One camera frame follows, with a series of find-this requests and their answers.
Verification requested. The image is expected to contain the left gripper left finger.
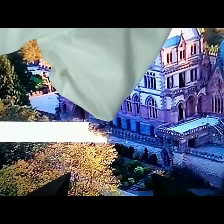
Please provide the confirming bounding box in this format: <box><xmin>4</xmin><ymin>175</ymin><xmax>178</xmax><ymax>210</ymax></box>
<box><xmin>28</xmin><ymin>172</ymin><xmax>72</xmax><ymax>197</ymax></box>

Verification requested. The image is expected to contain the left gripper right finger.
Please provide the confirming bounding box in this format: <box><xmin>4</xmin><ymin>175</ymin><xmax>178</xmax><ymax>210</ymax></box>
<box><xmin>151</xmin><ymin>172</ymin><xmax>198</xmax><ymax>197</ymax></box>

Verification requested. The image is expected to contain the pale green shirt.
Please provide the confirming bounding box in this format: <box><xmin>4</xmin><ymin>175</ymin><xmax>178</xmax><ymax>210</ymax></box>
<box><xmin>0</xmin><ymin>27</ymin><xmax>172</xmax><ymax>123</ymax></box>

